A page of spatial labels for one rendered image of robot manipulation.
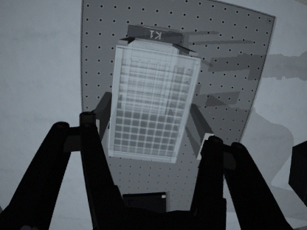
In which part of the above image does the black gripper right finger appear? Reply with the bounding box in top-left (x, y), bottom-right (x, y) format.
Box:
top-left (185, 104), bottom-right (294, 230)

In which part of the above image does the white well plate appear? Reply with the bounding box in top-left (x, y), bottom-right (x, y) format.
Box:
top-left (108, 45), bottom-right (201, 163)
top-left (128, 41), bottom-right (178, 54)

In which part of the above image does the black rectangular frame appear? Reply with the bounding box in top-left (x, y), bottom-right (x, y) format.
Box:
top-left (123, 192), bottom-right (166, 213)

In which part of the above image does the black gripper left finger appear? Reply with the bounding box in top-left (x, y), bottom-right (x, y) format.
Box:
top-left (0, 91), bottom-right (134, 230)

